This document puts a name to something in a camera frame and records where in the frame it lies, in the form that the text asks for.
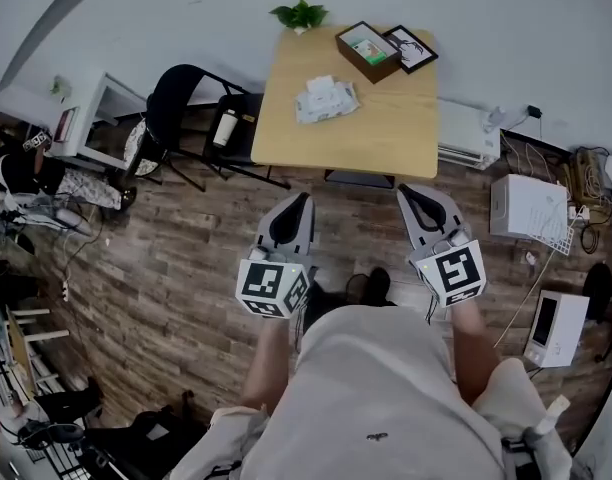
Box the white cabinet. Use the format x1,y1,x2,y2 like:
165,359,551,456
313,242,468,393
0,71,148,172

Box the black harness strap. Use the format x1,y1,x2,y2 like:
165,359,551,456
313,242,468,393
500,435,543,480

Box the white microwave appliance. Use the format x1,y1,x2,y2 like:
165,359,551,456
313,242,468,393
523,289,591,369

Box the red books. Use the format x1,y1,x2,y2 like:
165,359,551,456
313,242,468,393
53,106,80,144

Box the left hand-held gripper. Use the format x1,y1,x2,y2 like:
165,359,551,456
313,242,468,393
234,192,319,320

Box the person's left forearm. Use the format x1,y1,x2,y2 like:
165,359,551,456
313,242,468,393
240,315,293,417

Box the white bottle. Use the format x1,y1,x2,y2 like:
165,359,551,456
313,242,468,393
212,108,239,149

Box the dark wooden box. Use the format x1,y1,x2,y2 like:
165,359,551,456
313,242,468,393
334,20,402,85

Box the person's right leg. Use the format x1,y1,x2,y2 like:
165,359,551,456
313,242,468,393
353,266,395,309

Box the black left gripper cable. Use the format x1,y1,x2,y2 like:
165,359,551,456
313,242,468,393
292,307,308,353

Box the white box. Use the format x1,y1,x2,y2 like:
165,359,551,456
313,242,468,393
489,173,570,242

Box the black framed antler picture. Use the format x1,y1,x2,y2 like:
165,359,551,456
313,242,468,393
381,24,440,76

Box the green potted plant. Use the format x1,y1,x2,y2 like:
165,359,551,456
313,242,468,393
268,0,330,37

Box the wooden rack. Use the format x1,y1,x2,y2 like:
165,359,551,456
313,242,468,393
0,307,70,410

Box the crate of cables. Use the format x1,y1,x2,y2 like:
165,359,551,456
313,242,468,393
560,145,612,210

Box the white radiator unit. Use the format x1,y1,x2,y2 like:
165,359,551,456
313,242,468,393
437,98,502,171

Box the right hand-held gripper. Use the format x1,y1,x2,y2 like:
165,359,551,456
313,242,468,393
396,183,488,310

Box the white wire grid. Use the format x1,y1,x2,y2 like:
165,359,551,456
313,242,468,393
528,200,580,257

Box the person's left leg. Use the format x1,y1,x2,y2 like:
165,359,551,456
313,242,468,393
303,287,357,334

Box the round patterned cushion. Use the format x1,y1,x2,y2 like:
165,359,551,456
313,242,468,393
123,117,162,177

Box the white wet wipes pack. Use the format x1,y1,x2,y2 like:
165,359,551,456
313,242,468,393
294,74,361,125

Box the person's white shirt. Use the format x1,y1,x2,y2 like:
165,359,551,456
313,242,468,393
168,305,575,480

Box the green tissue packet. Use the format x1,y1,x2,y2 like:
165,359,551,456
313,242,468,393
349,38,390,67

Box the black backpack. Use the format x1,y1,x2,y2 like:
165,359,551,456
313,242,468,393
80,390,208,480

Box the person's right forearm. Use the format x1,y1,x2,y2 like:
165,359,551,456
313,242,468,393
448,297,502,410

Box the person's leg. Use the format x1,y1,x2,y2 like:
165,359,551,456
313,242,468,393
303,287,357,334
353,266,395,309

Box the black folding chair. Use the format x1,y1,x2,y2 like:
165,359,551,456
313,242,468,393
145,63,292,193

